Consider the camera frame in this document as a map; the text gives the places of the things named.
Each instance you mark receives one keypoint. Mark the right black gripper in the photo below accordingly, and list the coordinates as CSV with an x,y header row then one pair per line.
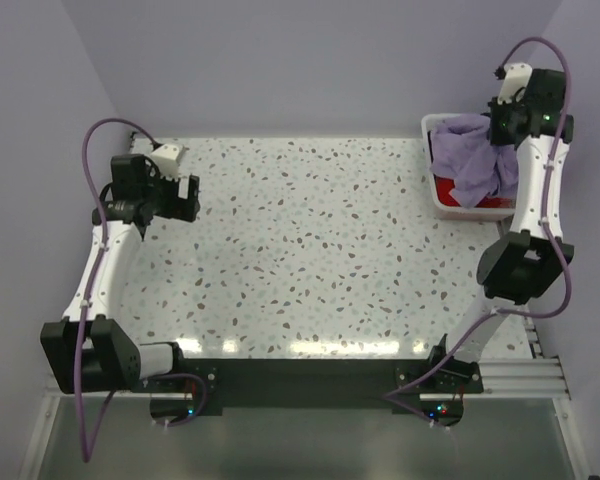
x,y
495,109

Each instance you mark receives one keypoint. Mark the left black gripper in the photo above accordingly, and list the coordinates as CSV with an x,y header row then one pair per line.
x,y
183,209

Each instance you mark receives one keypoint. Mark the purple t shirt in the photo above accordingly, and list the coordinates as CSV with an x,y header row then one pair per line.
x,y
461,150

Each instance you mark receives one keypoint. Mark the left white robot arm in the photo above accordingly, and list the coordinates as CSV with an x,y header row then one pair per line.
x,y
87,349

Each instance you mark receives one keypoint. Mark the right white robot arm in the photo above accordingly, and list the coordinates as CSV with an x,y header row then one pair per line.
x,y
530,114

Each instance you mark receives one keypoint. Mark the red t shirt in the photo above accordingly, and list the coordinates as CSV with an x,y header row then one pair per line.
x,y
488,193

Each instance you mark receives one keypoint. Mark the white plastic basket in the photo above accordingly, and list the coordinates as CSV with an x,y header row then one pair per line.
x,y
445,207

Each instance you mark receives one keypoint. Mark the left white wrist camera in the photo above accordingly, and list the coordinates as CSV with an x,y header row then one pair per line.
x,y
168,158

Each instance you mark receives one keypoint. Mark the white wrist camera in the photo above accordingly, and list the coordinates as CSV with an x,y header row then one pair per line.
x,y
514,78
168,158

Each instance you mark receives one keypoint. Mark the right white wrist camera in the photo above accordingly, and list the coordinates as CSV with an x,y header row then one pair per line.
x,y
514,78

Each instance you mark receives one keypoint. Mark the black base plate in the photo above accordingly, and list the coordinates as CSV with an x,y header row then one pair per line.
x,y
314,383

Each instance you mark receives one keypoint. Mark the aluminium frame rail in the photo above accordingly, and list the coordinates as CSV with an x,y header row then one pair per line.
x,y
502,378

